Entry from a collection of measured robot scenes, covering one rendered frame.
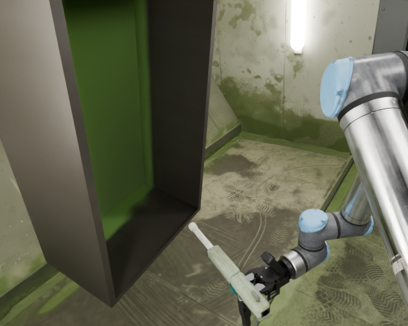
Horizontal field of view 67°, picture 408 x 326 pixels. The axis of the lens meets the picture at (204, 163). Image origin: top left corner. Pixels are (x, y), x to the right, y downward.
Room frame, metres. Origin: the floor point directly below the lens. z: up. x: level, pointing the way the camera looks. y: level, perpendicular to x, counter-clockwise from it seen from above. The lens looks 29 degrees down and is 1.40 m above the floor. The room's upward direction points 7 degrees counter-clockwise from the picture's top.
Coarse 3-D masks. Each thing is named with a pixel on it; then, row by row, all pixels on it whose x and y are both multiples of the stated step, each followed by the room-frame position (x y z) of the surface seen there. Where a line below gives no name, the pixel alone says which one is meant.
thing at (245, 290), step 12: (192, 228) 0.95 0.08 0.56; (204, 240) 0.87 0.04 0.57; (216, 252) 0.79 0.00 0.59; (216, 264) 0.75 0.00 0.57; (228, 264) 0.72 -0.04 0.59; (228, 276) 0.68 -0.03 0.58; (240, 276) 0.67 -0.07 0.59; (240, 288) 0.62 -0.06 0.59; (252, 288) 0.61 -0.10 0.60; (252, 300) 0.57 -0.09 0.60; (264, 300) 0.57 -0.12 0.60; (240, 312) 0.64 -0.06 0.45; (252, 312) 0.56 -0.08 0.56
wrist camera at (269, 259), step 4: (264, 252) 0.72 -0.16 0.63; (260, 256) 0.71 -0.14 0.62; (264, 256) 0.70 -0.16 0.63; (268, 256) 0.70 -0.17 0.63; (272, 256) 0.70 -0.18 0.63; (264, 260) 0.70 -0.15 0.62; (268, 260) 0.69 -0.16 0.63; (272, 260) 0.68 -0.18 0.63; (268, 264) 0.69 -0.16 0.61; (272, 264) 0.68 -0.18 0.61; (276, 264) 0.69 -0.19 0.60; (276, 268) 0.69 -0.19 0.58; (280, 268) 0.70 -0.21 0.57; (280, 272) 0.70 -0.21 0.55; (284, 272) 0.70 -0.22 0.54
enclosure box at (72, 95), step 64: (0, 0) 0.68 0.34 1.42; (64, 0) 1.05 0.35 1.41; (128, 0) 1.27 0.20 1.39; (192, 0) 1.15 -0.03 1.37; (0, 64) 0.74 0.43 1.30; (64, 64) 0.62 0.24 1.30; (128, 64) 1.28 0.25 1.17; (192, 64) 1.17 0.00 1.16; (0, 128) 0.82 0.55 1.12; (64, 128) 0.65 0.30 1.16; (128, 128) 1.28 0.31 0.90; (192, 128) 1.19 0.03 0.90; (64, 192) 0.71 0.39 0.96; (128, 192) 1.29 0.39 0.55; (192, 192) 1.22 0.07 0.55; (64, 256) 0.81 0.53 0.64; (128, 256) 0.93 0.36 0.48
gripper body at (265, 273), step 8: (280, 264) 0.74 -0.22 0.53; (288, 264) 0.72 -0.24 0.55; (256, 272) 0.71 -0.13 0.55; (264, 272) 0.70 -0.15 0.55; (272, 272) 0.70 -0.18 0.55; (288, 272) 0.71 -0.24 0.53; (256, 280) 0.71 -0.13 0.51; (264, 280) 0.67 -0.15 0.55; (272, 280) 0.67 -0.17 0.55; (280, 280) 0.71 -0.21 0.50; (288, 280) 0.71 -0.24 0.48; (272, 288) 0.68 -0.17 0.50
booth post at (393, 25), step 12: (384, 0) 2.16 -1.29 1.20; (396, 0) 2.12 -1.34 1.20; (384, 12) 2.16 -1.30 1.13; (396, 12) 2.11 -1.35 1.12; (384, 24) 2.15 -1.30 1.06; (396, 24) 2.10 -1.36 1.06; (384, 36) 2.14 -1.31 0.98; (396, 36) 2.09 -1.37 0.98; (384, 48) 2.13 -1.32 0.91; (396, 48) 2.09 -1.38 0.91
